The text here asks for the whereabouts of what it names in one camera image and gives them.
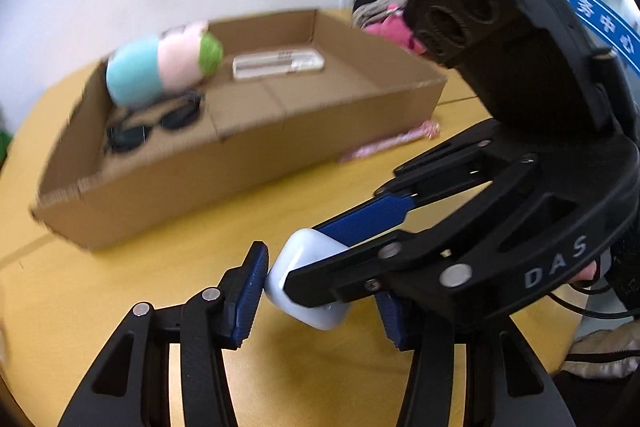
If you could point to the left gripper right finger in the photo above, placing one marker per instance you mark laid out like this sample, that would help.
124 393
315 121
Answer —
505 382

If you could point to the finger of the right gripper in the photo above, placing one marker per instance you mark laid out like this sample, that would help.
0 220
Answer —
360 223
345 277

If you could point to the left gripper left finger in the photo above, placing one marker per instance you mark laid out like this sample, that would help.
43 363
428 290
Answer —
127 383

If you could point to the white earbuds case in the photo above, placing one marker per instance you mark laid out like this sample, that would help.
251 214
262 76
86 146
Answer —
302 248

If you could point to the pink pen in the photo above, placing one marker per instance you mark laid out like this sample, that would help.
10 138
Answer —
429 129

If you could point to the white clear phone case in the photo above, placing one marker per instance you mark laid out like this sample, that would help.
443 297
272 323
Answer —
276 63

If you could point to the brown cardboard box tray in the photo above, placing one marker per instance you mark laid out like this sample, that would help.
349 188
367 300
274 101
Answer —
246 132

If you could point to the black sunglasses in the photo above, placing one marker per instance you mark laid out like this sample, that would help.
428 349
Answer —
124 135

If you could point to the pig plush toy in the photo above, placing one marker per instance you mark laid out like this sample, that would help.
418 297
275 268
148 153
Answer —
147 69

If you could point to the operator hand on gripper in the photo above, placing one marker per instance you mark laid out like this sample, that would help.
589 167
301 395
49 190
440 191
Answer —
588 276

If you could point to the pink plush toy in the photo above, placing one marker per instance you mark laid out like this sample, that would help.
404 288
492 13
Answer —
392 27

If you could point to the blue banner with characters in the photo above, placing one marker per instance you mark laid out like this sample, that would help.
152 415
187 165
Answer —
611 28

